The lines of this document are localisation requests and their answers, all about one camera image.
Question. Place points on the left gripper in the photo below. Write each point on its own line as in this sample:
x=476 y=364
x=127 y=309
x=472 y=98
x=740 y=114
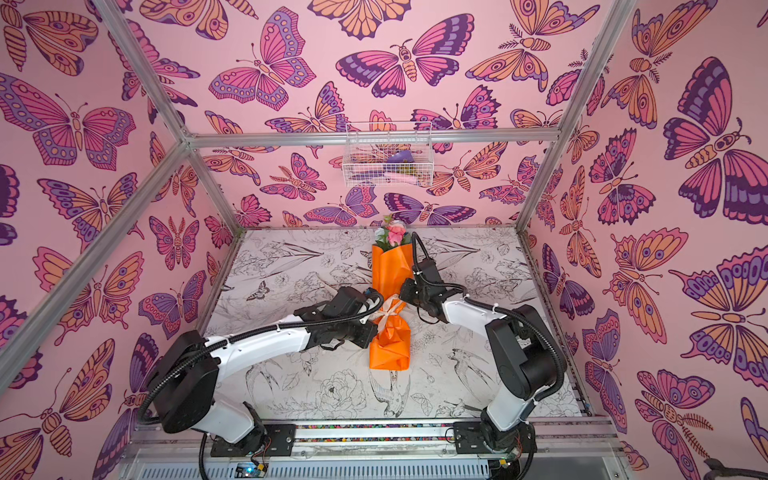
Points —
x=370 y=332

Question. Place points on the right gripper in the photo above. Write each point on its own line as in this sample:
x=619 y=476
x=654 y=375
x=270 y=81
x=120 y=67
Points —
x=413 y=290

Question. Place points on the white ribbon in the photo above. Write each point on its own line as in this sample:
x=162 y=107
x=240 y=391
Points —
x=389 y=318

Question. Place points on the orange wrapping paper sheet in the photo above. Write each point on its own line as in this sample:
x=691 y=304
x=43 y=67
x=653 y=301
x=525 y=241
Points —
x=390 y=349

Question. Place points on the pink fake rose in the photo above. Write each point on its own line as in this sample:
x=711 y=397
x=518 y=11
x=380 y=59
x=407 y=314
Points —
x=398 y=233

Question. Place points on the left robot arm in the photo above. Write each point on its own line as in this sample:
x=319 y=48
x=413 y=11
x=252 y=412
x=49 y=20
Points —
x=184 y=388

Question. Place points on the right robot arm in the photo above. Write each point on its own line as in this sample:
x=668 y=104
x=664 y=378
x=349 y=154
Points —
x=529 y=362

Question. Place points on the green circuit board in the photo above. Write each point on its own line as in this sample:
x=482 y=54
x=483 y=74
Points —
x=250 y=470

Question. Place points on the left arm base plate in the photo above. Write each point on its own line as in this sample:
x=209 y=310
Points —
x=270 y=440

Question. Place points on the white wire basket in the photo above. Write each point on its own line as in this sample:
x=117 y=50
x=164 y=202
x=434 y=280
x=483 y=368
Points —
x=388 y=153

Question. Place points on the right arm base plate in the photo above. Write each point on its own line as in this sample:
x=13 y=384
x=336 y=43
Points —
x=483 y=437

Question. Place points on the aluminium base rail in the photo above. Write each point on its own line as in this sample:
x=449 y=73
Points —
x=568 y=448

